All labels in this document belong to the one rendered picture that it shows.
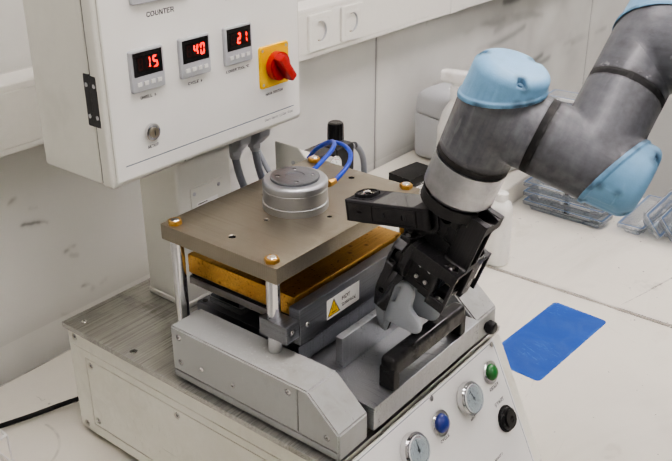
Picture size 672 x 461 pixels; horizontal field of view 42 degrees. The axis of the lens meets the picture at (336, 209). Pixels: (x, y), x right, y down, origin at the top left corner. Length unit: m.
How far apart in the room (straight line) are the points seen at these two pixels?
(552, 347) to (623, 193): 0.68
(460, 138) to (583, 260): 0.95
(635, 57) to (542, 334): 0.74
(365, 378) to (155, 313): 0.34
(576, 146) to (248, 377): 0.42
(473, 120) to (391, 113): 1.23
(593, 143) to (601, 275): 0.91
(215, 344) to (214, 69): 0.33
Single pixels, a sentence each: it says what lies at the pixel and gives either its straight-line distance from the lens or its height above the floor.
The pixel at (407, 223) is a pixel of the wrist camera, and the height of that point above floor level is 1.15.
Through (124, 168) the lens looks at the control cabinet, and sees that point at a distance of 1.01.
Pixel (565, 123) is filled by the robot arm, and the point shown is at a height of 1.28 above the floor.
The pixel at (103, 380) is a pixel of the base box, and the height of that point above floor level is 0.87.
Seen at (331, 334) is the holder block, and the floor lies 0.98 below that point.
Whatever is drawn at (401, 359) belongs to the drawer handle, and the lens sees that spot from 0.95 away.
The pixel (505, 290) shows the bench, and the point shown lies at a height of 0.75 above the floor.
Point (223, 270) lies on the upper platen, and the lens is 1.02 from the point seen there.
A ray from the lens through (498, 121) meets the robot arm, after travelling 0.81.
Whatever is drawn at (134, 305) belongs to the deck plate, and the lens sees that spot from 1.22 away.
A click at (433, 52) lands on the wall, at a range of 2.15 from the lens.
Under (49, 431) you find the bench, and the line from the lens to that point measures 1.32.
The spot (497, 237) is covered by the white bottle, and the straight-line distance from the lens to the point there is 1.65.
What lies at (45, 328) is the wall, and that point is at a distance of 1.47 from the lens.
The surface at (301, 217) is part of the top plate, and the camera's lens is 1.01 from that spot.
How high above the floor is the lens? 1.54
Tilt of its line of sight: 25 degrees down
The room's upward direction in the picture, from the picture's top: straight up
